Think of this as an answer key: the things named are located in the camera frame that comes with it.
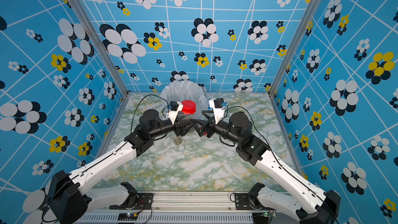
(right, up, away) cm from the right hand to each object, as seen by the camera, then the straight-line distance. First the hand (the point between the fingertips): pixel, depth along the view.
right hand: (199, 115), depth 62 cm
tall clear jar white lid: (-13, -16, +28) cm, 35 cm away
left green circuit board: (-34, -48, +10) cm, 60 cm away
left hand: (-3, -1, +8) cm, 8 cm away
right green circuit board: (+29, -48, +8) cm, 56 cm away
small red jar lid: (+3, -14, +35) cm, 37 cm away
